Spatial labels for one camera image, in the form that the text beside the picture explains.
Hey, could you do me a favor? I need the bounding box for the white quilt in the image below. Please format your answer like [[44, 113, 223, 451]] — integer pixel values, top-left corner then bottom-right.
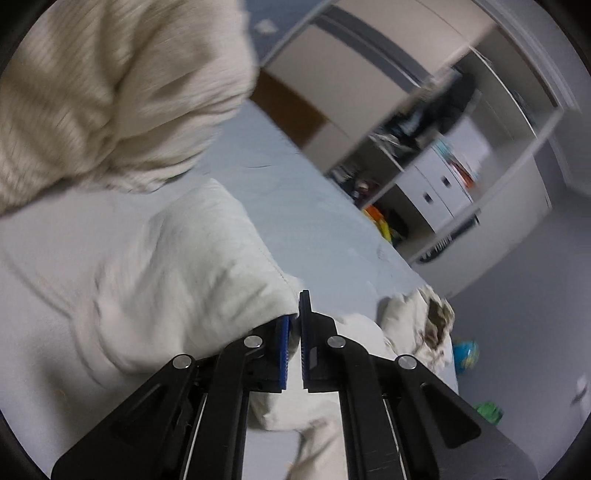
[[0, 178, 459, 480]]

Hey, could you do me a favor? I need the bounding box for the brown wooden headboard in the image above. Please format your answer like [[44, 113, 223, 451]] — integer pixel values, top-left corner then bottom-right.
[[250, 71, 329, 149]]

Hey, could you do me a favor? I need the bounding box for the orange cloth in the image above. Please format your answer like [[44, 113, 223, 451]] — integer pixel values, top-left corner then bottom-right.
[[364, 204, 394, 241]]

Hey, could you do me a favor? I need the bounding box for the white drawer unit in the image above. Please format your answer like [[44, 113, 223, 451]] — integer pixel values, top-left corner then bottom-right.
[[405, 141, 491, 234]]

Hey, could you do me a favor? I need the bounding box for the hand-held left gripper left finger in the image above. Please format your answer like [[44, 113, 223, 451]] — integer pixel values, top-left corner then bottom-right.
[[51, 314, 296, 480]]

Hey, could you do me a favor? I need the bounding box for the black racket bag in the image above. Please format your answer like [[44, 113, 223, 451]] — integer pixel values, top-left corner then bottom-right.
[[412, 216, 482, 267]]

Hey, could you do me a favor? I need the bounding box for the white wardrobe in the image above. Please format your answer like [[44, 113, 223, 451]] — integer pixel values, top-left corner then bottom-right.
[[259, 0, 570, 278]]

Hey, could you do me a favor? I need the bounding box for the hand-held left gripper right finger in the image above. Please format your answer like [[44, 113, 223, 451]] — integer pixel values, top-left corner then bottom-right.
[[298, 290, 542, 480]]

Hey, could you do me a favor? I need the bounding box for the cream knitted blanket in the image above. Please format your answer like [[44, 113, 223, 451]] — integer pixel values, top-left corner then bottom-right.
[[0, 0, 260, 219]]

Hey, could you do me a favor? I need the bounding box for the bed with grey sheet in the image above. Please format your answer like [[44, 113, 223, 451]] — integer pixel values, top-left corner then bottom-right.
[[185, 99, 461, 480]]

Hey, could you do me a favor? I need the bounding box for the green shopping bag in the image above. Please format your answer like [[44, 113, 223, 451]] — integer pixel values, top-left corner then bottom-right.
[[475, 401, 505, 424]]

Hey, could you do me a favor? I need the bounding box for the blue globe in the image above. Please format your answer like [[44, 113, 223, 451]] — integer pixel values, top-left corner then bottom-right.
[[452, 340, 481, 371]]

